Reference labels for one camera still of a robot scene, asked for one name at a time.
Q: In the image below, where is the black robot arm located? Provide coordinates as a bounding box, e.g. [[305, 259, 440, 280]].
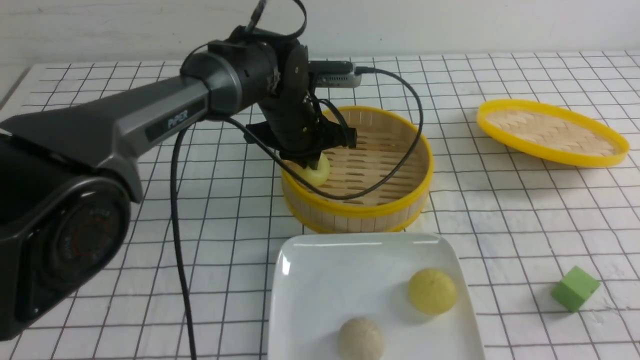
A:
[[0, 41, 361, 341]]

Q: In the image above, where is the black cable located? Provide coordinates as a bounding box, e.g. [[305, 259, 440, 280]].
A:
[[170, 0, 425, 360]]

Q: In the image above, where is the yellow steamed bun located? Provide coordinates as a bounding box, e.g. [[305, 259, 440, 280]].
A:
[[292, 152, 330, 188], [407, 268, 458, 316]]

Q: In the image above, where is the green foam cube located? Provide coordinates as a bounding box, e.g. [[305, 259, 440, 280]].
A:
[[550, 266, 601, 313]]

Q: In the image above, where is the yellow rimmed steamer lid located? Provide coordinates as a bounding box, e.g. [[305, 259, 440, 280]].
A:
[[477, 99, 630, 168]]

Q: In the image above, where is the beige steamed bun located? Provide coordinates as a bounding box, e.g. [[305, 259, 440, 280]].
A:
[[337, 317, 386, 360]]

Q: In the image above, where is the yellow steamed bun on plate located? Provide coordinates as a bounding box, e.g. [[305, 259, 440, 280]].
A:
[[407, 268, 458, 316]]

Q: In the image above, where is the yellow rimmed bamboo steamer basket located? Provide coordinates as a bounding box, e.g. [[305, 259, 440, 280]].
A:
[[281, 105, 434, 233]]

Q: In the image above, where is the white square plate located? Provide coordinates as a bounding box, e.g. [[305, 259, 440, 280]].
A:
[[267, 232, 486, 360]]

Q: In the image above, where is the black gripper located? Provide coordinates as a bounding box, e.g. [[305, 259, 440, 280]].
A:
[[245, 43, 358, 162]]

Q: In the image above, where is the wrist-mounted camera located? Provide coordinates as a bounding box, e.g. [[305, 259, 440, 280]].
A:
[[308, 60, 362, 89]]

